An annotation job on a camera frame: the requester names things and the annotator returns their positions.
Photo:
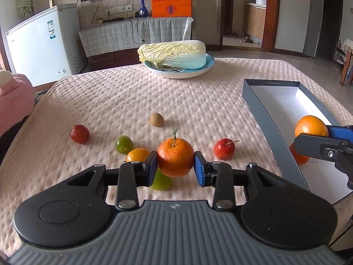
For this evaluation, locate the small orange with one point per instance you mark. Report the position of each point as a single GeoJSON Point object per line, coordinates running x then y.
{"type": "Point", "coordinates": [299, 157]}

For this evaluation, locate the silver refrigerator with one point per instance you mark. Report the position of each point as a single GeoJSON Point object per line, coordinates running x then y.
{"type": "Point", "coordinates": [313, 22]}

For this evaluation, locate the tangerine with stem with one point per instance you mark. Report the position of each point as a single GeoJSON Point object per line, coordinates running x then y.
{"type": "Point", "coordinates": [176, 157]}

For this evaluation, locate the grey box white interior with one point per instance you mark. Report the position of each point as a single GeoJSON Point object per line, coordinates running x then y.
{"type": "Point", "coordinates": [275, 105]}

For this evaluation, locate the green tomato with stem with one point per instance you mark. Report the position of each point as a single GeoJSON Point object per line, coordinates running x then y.
{"type": "Point", "coordinates": [162, 183]}

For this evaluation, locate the white container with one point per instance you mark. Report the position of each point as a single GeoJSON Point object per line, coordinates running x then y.
{"type": "Point", "coordinates": [261, 0]}

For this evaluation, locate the clear plastic bag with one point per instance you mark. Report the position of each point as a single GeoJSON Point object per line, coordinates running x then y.
{"type": "Point", "coordinates": [187, 30]}

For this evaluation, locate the brown kiwi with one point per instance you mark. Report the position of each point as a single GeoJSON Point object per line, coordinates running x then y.
{"type": "Point", "coordinates": [157, 119]}

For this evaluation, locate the small red apple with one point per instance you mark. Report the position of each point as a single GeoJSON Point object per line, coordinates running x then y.
{"type": "Point", "coordinates": [224, 149]}

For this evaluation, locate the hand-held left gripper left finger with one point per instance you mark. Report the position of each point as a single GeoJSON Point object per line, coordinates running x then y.
{"type": "Point", "coordinates": [152, 169]}

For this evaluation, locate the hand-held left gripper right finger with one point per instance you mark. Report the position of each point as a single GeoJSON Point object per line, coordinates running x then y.
{"type": "Point", "coordinates": [199, 171]}

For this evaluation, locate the pink quilted table cover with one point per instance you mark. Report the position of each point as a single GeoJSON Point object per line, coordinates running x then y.
{"type": "Point", "coordinates": [110, 102]}

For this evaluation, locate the large orange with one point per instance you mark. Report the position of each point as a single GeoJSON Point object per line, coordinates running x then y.
{"type": "Point", "coordinates": [310, 125]}

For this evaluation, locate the wooden chair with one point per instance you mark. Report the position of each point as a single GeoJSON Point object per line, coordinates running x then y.
{"type": "Point", "coordinates": [343, 69]}

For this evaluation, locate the dark wooden television stand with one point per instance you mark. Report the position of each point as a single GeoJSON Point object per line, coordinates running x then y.
{"type": "Point", "coordinates": [104, 60]}

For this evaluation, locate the round green tomato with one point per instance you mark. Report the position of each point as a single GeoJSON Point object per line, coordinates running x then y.
{"type": "Point", "coordinates": [124, 144]}

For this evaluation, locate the dark wooden door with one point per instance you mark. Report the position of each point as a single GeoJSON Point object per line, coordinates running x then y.
{"type": "Point", "coordinates": [226, 5]}

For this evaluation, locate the yellow-orange tomato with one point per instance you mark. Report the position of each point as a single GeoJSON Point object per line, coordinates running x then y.
{"type": "Point", "coordinates": [136, 155]}

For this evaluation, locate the white wall socket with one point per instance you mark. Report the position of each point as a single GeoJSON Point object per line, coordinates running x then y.
{"type": "Point", "coordinates": [118, 9]}

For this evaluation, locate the black power strip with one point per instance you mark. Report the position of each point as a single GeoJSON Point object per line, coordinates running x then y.
{"type": "Point", "coordinates": [115, 19]}

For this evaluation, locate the white chest freezer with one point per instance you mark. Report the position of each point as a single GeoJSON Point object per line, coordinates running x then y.
{"type": "Point", "coordinates": [35, 49]}

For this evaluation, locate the napa cabbage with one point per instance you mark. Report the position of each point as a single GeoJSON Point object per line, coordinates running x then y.
{"type": "Point", "coordinates": [176, 53]}

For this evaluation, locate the wrinkled red plum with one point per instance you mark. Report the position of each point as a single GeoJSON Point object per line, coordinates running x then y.
{"type": "Point", "coordinates": [80, 134]}

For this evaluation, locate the blue glass bottle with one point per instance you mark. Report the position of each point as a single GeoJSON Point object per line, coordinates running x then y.
{"type": "Point", "coordinates": [142, 11]}

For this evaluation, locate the blue and white plate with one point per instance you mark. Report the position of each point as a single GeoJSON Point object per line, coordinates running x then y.
{"type": "Point", "coordinates": [179, 73]}

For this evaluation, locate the orange gift box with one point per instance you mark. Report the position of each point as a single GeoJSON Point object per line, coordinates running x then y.
{"type": "Point", "coordinates": [171, 2]}

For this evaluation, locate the wooden kitchen counter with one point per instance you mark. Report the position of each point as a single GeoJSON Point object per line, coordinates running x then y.
{"type": "Point", "coordinates": [253, 22]}

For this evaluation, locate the white slipper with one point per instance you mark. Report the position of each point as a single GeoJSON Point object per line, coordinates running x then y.
{"type": "Point", "coordinates": [246, 39]}

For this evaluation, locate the grey patterned cloth cover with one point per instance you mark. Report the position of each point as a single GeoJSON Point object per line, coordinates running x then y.
{"type": "Point", "coordinates": [115, 36]}

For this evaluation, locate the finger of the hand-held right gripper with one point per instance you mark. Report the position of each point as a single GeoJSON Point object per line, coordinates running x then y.
{"type": "Point", "coordinates": [340, 132]}
{"type": "Point", "coordinates": [317, 146]}

